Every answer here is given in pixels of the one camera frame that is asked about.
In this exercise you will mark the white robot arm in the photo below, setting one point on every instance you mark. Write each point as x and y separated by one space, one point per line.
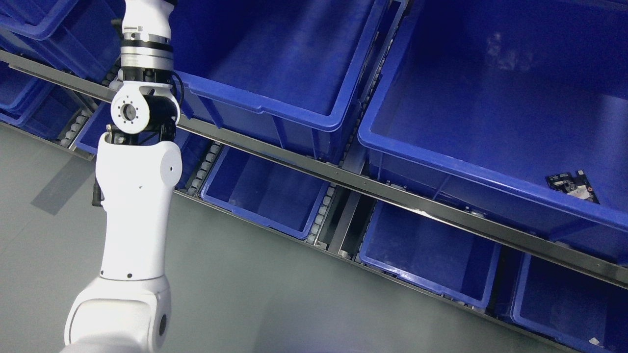
127 308

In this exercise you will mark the steel shelf rack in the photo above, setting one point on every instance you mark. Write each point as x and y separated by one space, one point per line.
359 184

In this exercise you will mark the lower blue bin centre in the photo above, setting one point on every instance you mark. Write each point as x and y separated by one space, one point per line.
264 192

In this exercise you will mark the large blue bin centre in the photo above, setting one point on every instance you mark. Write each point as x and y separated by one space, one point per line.
286 72

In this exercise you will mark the large blue bin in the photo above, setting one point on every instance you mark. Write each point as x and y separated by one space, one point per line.
286 72
479 100

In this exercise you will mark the large blue bin right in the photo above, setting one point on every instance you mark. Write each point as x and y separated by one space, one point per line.
479 100

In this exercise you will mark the black circuit board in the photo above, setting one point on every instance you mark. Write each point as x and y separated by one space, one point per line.
577 185

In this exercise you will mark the blue bin upper left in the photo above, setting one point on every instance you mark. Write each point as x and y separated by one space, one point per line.
72 35

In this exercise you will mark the lower blue bin far right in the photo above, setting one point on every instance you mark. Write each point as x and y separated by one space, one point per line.
574 309

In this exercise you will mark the blue bin far left lower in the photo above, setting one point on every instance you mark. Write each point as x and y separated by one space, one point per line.
35 105

